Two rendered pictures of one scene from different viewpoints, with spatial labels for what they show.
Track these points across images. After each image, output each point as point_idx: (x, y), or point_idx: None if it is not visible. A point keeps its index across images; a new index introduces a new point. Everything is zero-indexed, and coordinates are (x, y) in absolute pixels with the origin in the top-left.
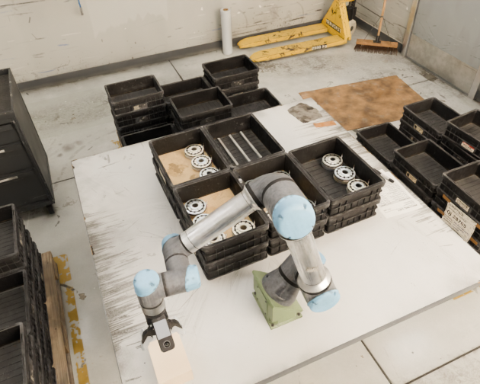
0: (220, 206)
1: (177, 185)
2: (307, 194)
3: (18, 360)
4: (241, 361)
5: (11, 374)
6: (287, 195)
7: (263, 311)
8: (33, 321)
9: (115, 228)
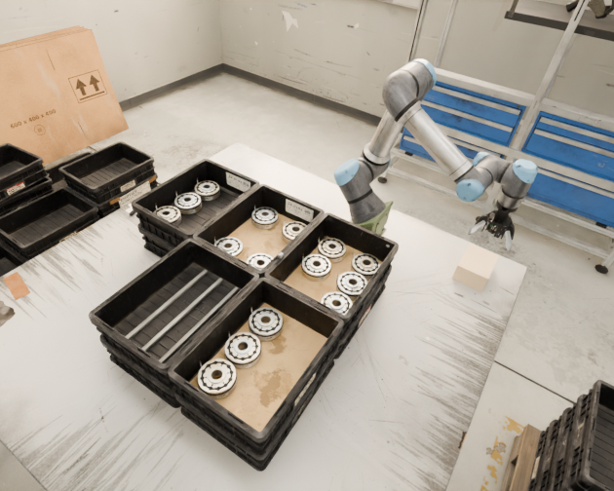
0: (433, 132)
1: (336, 317)
2: (239, 222)
3: (590, 469)
4: (425, 237)
5: (601, 460)
6: (420, 63)
7: None
8: None
9: (408, 441)
